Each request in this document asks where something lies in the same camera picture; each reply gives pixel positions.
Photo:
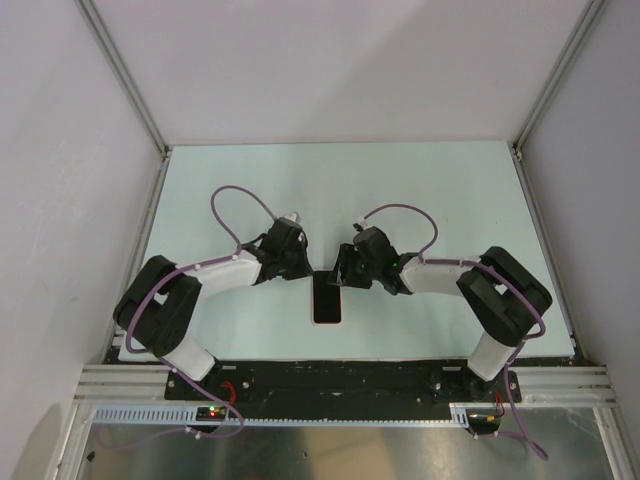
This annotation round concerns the white slotted cable duct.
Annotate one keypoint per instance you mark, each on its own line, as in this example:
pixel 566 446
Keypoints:
pixel 205 415

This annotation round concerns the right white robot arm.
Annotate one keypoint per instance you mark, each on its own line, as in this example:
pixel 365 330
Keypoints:
pixel 507 300

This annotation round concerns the black white-edged smartphone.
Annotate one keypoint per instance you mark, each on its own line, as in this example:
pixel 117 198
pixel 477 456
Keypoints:
pixel 327 299

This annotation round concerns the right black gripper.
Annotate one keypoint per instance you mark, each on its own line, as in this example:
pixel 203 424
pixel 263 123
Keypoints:
pixel 346 258

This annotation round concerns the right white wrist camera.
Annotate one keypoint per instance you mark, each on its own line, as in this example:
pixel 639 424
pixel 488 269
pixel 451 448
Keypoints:
pixel 361 225

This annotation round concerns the aluminium frame post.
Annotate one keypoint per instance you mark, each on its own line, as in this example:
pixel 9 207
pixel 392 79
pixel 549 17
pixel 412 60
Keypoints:
pixel 577 40
pixel 115 60

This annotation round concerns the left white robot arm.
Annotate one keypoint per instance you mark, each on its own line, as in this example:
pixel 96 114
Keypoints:
pixel 158 307

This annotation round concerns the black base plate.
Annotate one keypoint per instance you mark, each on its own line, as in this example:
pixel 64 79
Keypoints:
pixel 343 387

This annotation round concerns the left aluminium frame post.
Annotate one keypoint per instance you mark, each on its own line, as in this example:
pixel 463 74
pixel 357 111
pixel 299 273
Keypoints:
pixel 115 60

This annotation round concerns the pink phone case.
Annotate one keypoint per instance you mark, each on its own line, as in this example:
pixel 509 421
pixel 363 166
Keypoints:
pixel 327 324

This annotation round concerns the right aluminium frame post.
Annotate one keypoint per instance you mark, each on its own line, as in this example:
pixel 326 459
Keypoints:
pixel 577 40

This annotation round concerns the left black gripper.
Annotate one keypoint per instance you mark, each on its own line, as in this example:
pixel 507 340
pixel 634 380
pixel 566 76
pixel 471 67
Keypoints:
pixel 303 269

